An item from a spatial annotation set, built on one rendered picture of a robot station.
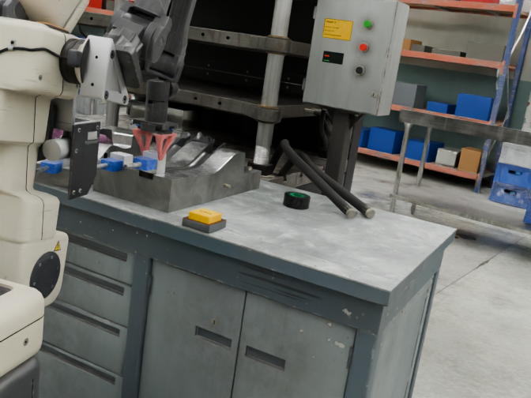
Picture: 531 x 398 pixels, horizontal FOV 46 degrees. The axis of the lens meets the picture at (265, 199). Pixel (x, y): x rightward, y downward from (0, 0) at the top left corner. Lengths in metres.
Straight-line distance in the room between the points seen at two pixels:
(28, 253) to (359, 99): 1.37
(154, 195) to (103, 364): 0.54
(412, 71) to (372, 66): 6.22
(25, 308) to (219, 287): 0.64
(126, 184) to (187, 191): 0.17
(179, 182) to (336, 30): 0.95
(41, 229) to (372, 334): 0.74
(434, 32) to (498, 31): 0.78
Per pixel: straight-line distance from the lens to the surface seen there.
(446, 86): 8.33
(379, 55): 2.28
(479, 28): 8.26
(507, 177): 7.10
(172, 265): 1.67
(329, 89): 2.34
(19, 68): 1.21
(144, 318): 1.77
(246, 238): 1.52
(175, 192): 1.65
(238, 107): 2.44
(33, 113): 1.31
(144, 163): 1.63
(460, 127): 4.91
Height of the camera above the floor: 1.25
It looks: 13 degrees down
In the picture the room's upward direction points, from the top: 8 degrees clockwise
